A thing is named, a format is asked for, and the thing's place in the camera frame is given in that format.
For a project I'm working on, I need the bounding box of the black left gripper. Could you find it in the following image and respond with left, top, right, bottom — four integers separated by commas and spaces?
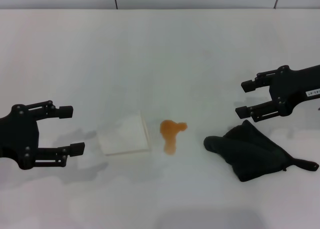
0, 100, 86, 171

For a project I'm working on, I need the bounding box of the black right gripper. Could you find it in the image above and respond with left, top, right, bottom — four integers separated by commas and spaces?
235, 63, 320, 124

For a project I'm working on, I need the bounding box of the dark blue rag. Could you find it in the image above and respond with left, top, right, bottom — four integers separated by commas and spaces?
203, 119, 320, 183

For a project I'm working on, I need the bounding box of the brown water stain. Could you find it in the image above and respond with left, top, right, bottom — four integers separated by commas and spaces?
159, 119, 188, 156

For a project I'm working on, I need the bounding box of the white paper cup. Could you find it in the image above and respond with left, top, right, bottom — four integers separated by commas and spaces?
96, 110, 153, 157

